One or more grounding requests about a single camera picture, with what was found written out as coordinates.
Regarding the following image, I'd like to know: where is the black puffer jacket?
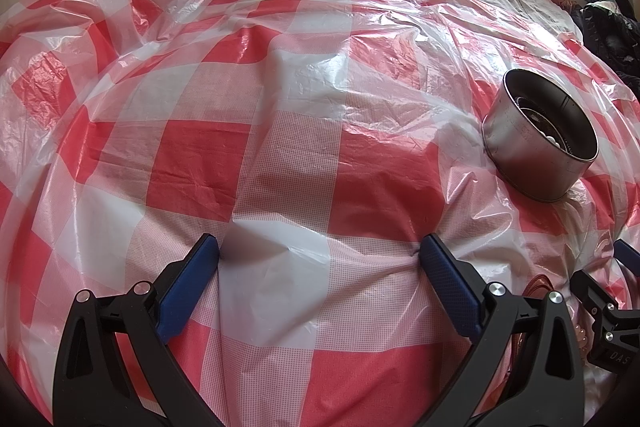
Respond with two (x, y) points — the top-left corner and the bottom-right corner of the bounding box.
(571, 0), (640, 94)

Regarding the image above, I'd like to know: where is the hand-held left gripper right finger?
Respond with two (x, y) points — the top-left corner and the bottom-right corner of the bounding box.
(420, 234), (586, 427)

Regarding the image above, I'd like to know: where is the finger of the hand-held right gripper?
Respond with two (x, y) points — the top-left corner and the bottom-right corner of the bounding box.
(571, 269), (621, 321)
(613, 238), (640, 268)

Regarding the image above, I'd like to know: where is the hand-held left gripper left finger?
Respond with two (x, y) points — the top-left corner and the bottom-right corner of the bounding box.
(52, 233), (222, 427)

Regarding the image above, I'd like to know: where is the red cord bracelet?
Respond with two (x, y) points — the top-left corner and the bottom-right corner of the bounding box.
(507, 274), (556, 408)

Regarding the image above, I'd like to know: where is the round metal tin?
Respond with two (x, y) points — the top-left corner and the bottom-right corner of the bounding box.
(481, 68), (600, 204)

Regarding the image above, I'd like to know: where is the red checked plastic sheet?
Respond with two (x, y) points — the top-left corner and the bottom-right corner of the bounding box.
(0, 0), (640, 427)

